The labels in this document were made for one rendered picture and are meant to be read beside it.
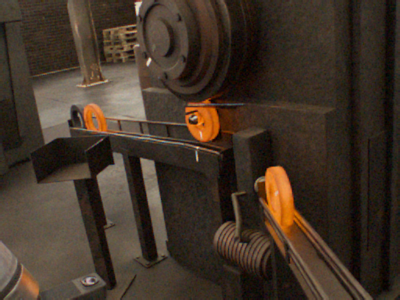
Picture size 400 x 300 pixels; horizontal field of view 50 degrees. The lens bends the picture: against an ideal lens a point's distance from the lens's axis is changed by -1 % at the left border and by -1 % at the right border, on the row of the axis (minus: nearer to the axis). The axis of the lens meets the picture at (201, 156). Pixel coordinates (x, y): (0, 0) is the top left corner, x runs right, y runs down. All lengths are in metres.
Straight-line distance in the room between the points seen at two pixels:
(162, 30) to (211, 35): 0.16
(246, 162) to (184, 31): 0.44
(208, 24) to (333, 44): 0.36
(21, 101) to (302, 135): 3.30
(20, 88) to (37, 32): 7.64
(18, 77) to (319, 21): 3.34
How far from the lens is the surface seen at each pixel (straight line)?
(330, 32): 1.26
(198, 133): 1.56
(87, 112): 2.34
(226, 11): 1.30
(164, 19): 1.40
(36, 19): 11.88
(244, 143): 1.34
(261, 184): 1.20
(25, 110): 4.31
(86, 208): 1.93
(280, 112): 1.35
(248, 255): 1.29
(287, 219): 1.08
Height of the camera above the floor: 1.20
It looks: 20 degrees down
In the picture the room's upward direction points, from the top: 8 degrees counter-clockwise
